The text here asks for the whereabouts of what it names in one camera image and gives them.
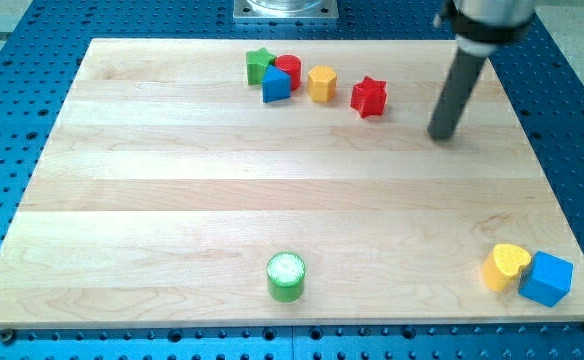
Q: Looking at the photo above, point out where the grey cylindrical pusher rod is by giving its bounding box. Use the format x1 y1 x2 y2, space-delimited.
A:
427 48 486 140

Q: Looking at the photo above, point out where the red star block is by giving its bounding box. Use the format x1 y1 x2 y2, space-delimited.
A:
350 76 387 118

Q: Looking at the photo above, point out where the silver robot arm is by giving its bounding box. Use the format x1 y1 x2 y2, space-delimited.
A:
428 0 536 140

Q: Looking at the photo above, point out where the yellow heart block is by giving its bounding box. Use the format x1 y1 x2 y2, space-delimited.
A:
482 243 532 292

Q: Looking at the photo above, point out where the green star block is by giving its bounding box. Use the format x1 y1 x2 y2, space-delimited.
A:
245 47 277 85

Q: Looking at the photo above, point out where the yellow hexagon block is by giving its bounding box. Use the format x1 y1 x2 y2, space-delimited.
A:
308 65 337 103

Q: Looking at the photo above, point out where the red cylinder block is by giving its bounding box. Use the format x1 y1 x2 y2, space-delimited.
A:
274 54 302 91

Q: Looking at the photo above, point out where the blue triangle block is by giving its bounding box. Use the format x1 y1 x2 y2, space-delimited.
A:
261 65 291 103

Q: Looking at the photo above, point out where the blue cube block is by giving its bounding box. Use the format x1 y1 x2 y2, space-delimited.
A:
518 251 574 307

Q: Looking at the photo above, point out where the green cylinder block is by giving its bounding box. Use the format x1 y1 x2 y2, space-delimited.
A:
266 252 306 303

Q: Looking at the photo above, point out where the wooden board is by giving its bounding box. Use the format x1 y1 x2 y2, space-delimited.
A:
0 38 584 329

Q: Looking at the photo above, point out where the blue perforated metal table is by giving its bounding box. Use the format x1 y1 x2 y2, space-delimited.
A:
0 0 584 360

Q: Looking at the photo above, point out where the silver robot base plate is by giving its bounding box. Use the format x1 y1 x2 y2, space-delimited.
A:
233 0 339 20

